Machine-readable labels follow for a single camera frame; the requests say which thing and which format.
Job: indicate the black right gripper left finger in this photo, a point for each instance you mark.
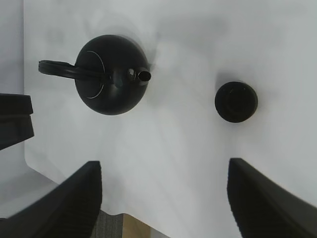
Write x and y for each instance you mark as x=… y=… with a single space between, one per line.
x=68 y=211

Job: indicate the small black teacup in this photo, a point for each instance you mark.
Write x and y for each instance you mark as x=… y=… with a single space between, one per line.
x=236 y=101

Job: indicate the black round teapot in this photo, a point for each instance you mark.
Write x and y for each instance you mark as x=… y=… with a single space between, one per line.
x=111 y=74

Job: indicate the dark object at table edge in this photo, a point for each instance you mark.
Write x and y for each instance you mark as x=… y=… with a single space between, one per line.
x=15 y=119

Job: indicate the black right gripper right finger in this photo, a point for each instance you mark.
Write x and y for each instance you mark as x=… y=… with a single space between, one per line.
x=263 y=209

